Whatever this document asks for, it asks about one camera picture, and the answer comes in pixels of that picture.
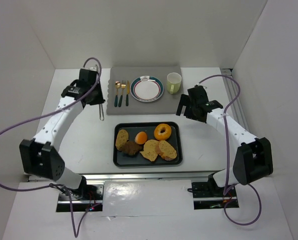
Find metal food tongs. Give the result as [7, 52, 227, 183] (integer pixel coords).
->
[98, 104, 105, 122]

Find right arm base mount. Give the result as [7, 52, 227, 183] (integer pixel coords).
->
[187, 182, 239, 210]

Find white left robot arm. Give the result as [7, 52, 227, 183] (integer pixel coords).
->
[19, 66, 105, 199]

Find gold spoon green handle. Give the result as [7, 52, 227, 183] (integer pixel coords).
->
[114, 81, 121, 107]

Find dark brown bread piece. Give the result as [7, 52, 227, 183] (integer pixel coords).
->
[121, 141, 143, 156]

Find large seeded bread slice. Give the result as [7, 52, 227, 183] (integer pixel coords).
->
[139, 139, 159, 162]

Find crusted seeded bread slice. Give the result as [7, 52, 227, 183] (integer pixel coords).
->
[155, 140, 177, 161]

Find white plate with teal rim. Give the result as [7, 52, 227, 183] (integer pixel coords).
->
[130, 75, 164, 103]

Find orange glazed donut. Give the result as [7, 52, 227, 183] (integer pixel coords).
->
[153, 123, 172, 141]

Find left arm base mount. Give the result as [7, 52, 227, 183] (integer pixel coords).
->
[56, 184, 104, 213]

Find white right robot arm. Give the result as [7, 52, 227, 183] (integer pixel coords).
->
[176, 85, 274, 189]

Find small orange bun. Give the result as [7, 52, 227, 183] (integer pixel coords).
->
[134, 131, 148, 145]

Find black baking tray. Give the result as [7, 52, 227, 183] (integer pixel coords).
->
[113, 121, 183, 168]

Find gold fork green handle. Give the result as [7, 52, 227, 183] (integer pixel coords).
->
[118, 80, 127, 107]

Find aluminium rail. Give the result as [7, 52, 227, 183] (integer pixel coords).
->
[26, 171, 225, 181]

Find pale green mug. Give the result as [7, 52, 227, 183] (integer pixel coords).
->
[167, 72, 182, 95]

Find grey placemat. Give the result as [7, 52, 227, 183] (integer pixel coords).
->
[106, 65, 184, 116]

